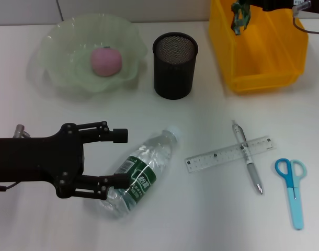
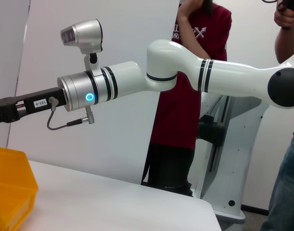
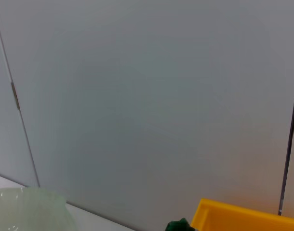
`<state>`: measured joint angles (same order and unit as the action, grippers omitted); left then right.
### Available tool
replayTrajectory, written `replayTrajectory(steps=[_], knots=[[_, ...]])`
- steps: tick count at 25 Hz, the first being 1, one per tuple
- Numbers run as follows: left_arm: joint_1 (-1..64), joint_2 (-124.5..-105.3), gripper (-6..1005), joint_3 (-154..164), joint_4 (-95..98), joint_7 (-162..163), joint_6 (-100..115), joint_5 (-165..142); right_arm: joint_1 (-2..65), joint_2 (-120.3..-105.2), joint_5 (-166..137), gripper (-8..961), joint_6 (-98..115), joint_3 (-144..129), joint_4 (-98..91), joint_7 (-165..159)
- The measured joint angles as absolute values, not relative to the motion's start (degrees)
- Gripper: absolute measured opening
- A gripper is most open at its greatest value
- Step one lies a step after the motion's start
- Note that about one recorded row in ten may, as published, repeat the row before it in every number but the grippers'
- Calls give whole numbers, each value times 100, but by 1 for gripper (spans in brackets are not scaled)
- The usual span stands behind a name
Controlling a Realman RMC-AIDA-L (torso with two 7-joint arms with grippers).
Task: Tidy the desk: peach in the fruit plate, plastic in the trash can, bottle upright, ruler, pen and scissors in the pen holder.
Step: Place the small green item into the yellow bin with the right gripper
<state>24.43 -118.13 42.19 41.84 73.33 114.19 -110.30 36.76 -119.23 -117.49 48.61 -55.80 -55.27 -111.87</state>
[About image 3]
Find translucent green fruit bowl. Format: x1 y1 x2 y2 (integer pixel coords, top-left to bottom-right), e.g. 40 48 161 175
0 187 78 231

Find green plastic wrapper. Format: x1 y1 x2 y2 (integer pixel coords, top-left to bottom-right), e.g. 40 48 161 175
166 218 196 231

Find yellow plastic bin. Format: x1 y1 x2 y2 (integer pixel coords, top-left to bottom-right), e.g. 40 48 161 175
190 198 294 231

